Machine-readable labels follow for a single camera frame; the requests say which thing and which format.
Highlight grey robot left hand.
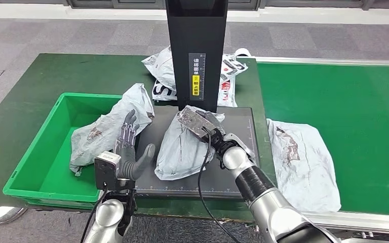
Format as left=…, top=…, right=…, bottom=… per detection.
left=113, top=109, right=157, bottom=182

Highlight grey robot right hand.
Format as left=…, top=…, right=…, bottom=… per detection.
left=209, top=127, right=257, bottom=169

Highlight grey poly mailer parcel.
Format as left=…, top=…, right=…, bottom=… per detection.
left=154, top=105, right=226, bottom=181
left=266, top=118, right=342, bottom=214
left=69, top=83, right=155, bottom=177

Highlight black inbound scanner machine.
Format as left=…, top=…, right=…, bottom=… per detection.
left=132, top=0, right=264, bottom=202

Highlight green conveyor belt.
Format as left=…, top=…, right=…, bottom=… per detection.
left=253, top=57, right=389, bottom=235

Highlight black and yellow label strip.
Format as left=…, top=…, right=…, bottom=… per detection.
left=188, top=53, right=207, bottom=101

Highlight green plastic crate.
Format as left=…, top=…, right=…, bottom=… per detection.
left=2, top=93, right=128, bottom=210

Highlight white printed plastic bag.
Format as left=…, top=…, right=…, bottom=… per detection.
left=141, top=45, right=253, bottom=108

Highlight metal barrier stanchion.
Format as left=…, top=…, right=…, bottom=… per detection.
left=0, top=205, right=27, bottom=225

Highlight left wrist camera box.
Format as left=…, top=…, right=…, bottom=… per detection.
left=94, top=151, right=122, bottom=192

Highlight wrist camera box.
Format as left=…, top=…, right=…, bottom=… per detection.
left=177, top=106, right=222, bottom=140
left=94, top=151, right=122, bottom=192

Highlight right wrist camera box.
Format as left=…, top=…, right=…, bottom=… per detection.
left=177, top=106, right=222, bottom=140

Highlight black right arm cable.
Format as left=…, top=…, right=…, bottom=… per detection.
left=197, top=131, right=242, bottom=243

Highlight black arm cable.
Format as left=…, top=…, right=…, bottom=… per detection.
left=80, top=188, right=109, bottom=243
left=197, top=131, right=242, bottom=243

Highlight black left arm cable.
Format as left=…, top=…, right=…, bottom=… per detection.
left=80, top=188, right=109, bottom=243

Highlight dark window frame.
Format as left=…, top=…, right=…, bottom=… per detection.
left=0, top=0, right=389, bottom=13

